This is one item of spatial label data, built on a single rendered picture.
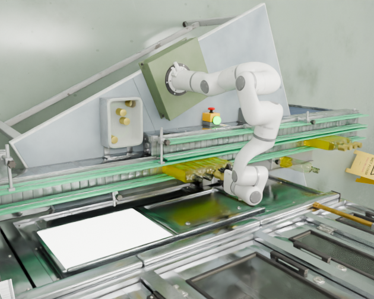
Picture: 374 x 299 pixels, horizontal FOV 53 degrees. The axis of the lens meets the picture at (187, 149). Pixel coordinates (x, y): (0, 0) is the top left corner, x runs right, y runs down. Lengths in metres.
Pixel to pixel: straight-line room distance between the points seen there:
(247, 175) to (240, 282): 0.39
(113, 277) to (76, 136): 0.73
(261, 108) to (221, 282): 0.58
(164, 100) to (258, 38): 0.79
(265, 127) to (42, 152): 0.93
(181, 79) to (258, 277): 0.93
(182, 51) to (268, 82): 0.61
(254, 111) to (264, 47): 1.13
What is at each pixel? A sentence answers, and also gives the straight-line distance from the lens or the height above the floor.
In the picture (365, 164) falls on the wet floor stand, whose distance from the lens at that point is 4.92.
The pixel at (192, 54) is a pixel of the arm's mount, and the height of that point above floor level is 0.84.
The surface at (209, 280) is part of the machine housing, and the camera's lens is 1.27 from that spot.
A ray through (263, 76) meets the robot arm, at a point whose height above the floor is 1.44.
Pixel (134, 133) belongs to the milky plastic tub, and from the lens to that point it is 1.83.
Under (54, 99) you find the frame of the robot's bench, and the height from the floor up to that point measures 0.20.
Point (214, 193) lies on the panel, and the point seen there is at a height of 1.04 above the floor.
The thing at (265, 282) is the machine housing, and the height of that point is 1.66.
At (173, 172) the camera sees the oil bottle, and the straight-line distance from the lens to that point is 1.76.
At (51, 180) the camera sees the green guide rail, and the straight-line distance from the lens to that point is 1.58.
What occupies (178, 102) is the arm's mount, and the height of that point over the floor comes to 0.84.
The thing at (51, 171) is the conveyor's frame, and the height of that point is 0.87.
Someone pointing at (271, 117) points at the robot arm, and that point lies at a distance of 1.34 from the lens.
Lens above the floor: 2.36
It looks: 51 degrees down
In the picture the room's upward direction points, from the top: 108 degrees clockwise
